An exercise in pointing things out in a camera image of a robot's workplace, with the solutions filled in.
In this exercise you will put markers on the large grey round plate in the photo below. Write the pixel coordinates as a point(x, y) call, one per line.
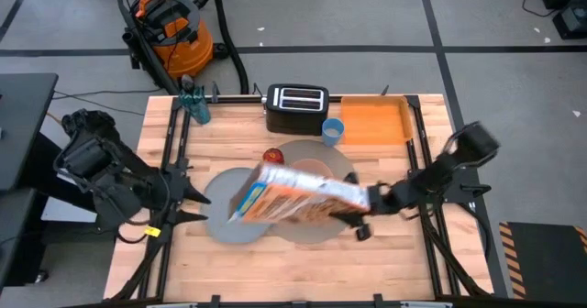
point(298, 150)

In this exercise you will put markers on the orange and black shop vacuum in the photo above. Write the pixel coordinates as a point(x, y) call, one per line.
point(179, 37)

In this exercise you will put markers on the black mat with hazard stripes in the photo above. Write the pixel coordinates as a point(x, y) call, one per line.
point(546, 257)

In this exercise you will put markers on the teal patterned tumbler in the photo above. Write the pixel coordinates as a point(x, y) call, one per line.
point(197, 104)

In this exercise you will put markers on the red apple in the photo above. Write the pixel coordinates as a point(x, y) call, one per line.
point(273, 157)

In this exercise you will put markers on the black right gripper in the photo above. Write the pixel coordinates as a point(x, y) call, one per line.
point(380, 198)

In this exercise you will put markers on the orange cereal box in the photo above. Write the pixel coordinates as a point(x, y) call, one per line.
point(293, 198)

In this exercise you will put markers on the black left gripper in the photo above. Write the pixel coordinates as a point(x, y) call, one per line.
point(174, 193)

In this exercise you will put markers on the white flat sheet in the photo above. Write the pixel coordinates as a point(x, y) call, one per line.
point(64, 212)

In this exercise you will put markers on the light blue cup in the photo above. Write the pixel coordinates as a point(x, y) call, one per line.
point(333, 131)

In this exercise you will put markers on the black desk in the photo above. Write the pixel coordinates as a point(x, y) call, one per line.
point(23, 124)

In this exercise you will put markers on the black table clamp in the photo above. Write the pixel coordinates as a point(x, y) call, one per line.
point(215, 300)
point(384, 91)
point(378, 299)
point(214, 92)

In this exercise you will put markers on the black metal table frame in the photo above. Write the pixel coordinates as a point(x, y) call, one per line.
point(238, 99)

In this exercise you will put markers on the black two-slot toaster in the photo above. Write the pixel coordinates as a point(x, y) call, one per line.
point(298, 115)

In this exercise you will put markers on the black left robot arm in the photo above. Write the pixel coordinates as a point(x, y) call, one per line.
point(87, 157)

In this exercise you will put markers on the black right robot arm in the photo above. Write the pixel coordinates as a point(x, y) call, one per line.
point(440, 170)

